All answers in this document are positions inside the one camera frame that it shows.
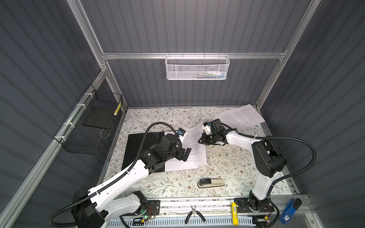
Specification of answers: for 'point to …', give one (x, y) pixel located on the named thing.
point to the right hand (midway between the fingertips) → (199, 142)
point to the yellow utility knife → (234, 213)
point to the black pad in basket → (99, 117)
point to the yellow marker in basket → (117, 109)
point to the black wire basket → (86, 126)
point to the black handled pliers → (193, 211)
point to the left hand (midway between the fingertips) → (183, 144)
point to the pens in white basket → (209, 75)
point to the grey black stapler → (206, 183)
